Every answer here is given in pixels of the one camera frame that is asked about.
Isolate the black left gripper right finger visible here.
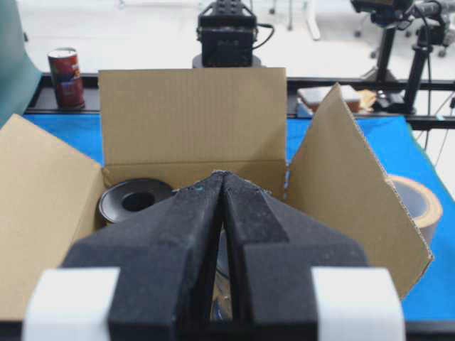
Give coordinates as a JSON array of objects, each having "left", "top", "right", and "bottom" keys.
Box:
[{"left": 220, "top": 170, "right": 406, "bottom": 341}]

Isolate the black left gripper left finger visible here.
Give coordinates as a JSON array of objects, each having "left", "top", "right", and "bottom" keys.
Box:
[{"left": 21, "top": 170, "right": 224, "bottom": 341}]

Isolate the brown cardboard box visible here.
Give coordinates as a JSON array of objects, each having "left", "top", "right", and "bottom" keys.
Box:
[{"left": 1, "top": 67, "right": 434, "bottom": 322}]

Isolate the black round object in box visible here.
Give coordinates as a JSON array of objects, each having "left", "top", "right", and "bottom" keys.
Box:
[{"left": 97, "top": 178, "right": 173, "bottom": 223}]

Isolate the small box with brown item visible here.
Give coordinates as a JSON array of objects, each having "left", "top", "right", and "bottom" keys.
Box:
[{"left": 296, "top": 85, "right": 376, "bottom": 118}]

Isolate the beige masking tape roll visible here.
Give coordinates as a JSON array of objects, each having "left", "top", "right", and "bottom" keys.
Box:
[{"left": 389, "top": 174, "right": 444, "bottom": 245}]

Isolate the blue table cloth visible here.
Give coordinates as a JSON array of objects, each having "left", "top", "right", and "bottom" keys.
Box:
[{"left": 25, "top": 114, "right": 454, "bottom": 320}]

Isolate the red snack can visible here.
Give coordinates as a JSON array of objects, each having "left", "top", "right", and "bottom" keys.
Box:
[{"left": 48, "top": 47, "right": 85, "bottom": 109}]

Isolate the black camera tripod stand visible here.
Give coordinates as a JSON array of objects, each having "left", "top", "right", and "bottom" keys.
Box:
[{"left": 351, "top": 1, "right": 454, "bottom": 115}]

